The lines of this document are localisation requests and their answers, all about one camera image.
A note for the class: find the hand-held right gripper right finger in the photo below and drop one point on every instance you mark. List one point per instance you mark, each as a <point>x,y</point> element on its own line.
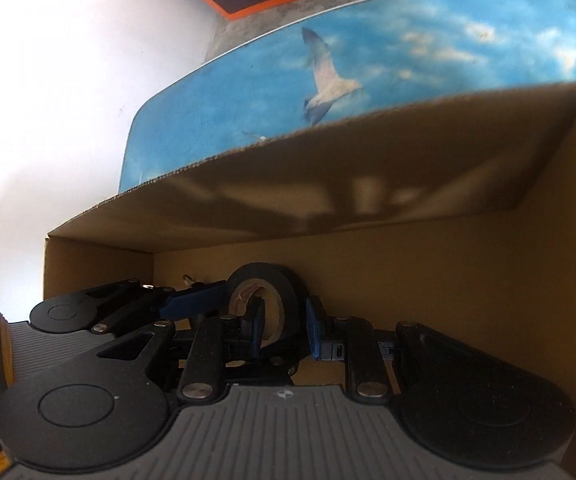
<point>316,332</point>

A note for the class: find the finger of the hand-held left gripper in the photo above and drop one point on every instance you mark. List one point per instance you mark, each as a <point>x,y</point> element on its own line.
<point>192,302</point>

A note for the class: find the black tape roll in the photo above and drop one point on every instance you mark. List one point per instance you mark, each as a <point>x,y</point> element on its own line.
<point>288,290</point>

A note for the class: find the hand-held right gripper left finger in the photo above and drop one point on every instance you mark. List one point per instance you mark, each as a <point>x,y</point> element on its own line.
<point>257,330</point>

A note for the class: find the brown cardboard box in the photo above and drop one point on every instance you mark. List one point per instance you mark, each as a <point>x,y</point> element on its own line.
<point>418,170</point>

